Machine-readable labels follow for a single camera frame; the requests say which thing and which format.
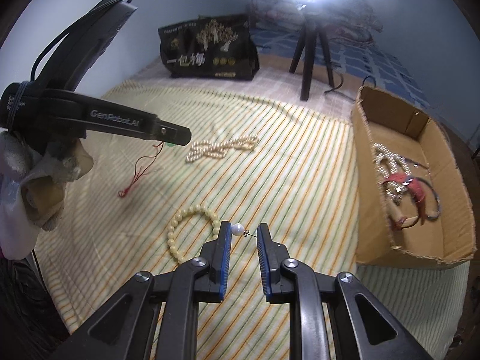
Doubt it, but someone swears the white pearl drop earring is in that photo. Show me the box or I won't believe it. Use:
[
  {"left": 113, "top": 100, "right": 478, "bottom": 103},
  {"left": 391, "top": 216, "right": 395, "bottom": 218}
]
[{"left": 231, "top": 223, "right": 257, "bottom": 238}]

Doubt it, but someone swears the red string jade pendant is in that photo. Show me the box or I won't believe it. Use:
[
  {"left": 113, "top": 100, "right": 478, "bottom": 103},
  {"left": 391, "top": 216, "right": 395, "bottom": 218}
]
[{"left": 117, "top": 141, "right": 175, "bottom": 198}]

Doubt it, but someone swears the gloved left hand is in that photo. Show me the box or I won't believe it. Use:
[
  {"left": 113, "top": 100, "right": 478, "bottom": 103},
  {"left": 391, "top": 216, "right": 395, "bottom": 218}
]
[{"left": 1, "top": 128, "right": 94, "bottom": 260}]

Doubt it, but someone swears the yellow striped mat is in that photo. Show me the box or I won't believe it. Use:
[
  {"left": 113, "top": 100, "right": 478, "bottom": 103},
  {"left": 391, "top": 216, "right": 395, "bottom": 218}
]
[{"left": 36, "top": 80, "right": 469, "bottom": 359}]

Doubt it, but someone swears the dark metal bangle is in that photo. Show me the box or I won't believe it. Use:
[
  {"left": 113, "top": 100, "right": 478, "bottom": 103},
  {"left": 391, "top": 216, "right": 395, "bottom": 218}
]
[{"left": 403, "top": 157, "right": 441, "bottom": 222}]

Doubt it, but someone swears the black printed snack bag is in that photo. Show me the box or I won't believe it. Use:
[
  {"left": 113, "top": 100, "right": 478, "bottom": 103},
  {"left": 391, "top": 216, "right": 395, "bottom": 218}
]
[{"left": 158, "top": 14, "right": 260, "bottom": 80}]

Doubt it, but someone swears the open cardboard box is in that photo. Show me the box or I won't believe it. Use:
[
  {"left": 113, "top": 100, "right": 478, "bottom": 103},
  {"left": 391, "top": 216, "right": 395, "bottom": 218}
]
[{"left": 352, "top": 85, "right": 477, "bottom": 269}]

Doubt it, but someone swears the blue checked bed sheet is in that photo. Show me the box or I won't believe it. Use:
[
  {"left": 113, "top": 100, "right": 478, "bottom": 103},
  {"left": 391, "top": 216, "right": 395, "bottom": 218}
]
[{"left": 250, "top": 28, "right": 431, "bottom": 110}]

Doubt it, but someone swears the black tripod stand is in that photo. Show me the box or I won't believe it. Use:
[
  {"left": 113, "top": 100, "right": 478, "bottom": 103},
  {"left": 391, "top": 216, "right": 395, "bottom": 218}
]
[{"left": 289, "top": 6, "right": 335, "bottom": 102}]

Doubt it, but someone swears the folded floral quilt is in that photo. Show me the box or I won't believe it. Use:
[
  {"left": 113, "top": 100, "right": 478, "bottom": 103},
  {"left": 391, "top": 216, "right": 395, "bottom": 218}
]
[{"left": 249, "top": 0, "right": 383, "bottom": 46}]

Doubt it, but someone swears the cream bead bracelet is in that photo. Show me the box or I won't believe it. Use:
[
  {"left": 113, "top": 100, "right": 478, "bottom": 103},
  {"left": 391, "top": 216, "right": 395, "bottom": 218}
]
[{"left": 165, "top": 204, "right": 221, "bottom": 265}]

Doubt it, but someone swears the small pearl bracelet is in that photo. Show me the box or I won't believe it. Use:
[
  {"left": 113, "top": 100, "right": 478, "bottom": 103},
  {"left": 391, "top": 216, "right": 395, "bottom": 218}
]
[{"left": 184, "top": 136, "right": 260, "bottom": 164}]

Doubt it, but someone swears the white pearl necklace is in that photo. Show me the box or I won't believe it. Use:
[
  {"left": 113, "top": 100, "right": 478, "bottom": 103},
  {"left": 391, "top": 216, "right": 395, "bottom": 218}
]
[{"left": 373, "top": 142, "right": 412, "bottom": 205}]

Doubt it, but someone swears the red leather strap watch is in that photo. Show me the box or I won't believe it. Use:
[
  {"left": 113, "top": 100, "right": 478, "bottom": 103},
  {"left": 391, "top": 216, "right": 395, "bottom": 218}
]
[{"left": 381, "top": 172, "right": 426, "bottom": 231}]

